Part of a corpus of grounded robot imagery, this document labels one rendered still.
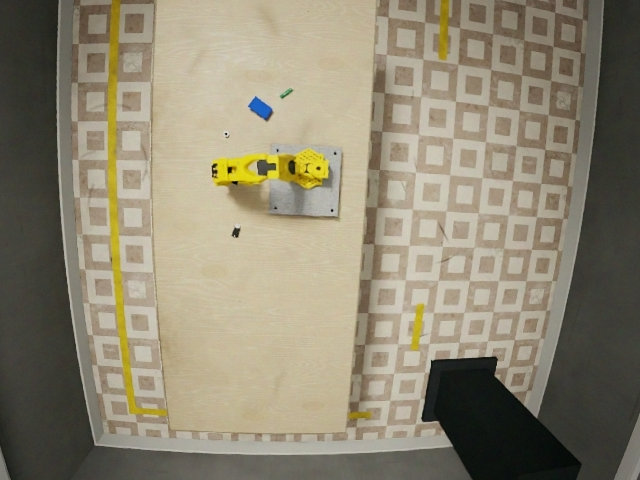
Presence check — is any green battery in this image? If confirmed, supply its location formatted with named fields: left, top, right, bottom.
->
left=280, top=87, right=293, bottom=99

